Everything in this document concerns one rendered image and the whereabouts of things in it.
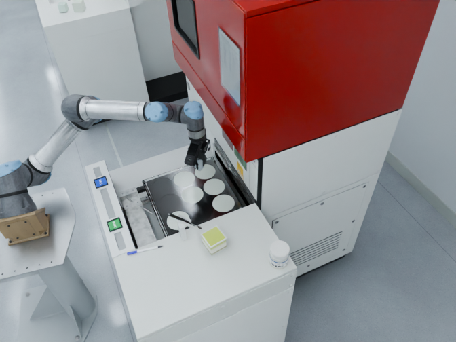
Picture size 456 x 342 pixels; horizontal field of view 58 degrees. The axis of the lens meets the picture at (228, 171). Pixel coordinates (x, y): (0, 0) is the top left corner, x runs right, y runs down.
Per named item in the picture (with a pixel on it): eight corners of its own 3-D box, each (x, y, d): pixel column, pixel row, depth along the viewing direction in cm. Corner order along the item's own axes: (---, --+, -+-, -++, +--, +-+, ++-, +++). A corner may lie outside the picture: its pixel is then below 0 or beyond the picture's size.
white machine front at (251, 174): (195, 117, 236) (187, 56, 207) (260, 220, 185) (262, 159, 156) (190, 119, 236) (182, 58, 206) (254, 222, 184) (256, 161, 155)
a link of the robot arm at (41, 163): (3, 175, 183) (76, 87, 170) (26, 171, 198) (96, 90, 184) (20, 195, 182) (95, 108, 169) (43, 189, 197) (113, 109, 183)
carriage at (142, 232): (137, 193, 195) (136, 188, 192) (161, 252, 172) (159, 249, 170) (120, 199, 193) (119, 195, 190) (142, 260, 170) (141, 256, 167)
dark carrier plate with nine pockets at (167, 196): (212, 159, 202) (212, 158, 202) (242, 209, 181) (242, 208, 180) (145, 182, 193) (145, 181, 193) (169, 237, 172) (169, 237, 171)
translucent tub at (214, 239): (217, 234, 163) (216, 224, 158) (227, 248, 159) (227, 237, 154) (201, 243, 161) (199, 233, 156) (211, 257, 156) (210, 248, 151)
